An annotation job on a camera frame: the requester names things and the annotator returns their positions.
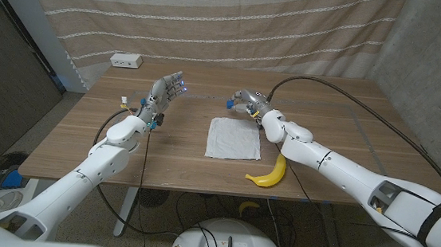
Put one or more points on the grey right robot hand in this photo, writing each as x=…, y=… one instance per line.
x=254, y=100

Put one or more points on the small blue block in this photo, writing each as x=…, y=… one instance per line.
x=230, y=104

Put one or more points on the yellow toy banana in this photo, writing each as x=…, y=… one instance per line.
x=271, y=178
x=247, y=205

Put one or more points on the white power strip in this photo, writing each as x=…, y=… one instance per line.
x=126, y=60

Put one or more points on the black round floor object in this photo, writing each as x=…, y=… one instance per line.
x=13, y=159
x=154, y=197

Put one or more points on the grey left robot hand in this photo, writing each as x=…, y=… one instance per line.
x=163, y=92

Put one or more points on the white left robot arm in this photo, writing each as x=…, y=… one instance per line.
x=79, y=179

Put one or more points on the metal table leg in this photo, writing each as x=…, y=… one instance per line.
x=124, y=211
x=331, y=233

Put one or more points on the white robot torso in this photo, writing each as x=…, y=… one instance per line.
x=194, y=245

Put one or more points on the beige striped curtain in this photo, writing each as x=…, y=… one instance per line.
x=213, y=27

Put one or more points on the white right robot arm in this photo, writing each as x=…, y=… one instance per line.
x=344, y=170

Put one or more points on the dark perforated panel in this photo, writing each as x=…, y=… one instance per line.
x=3, y=92

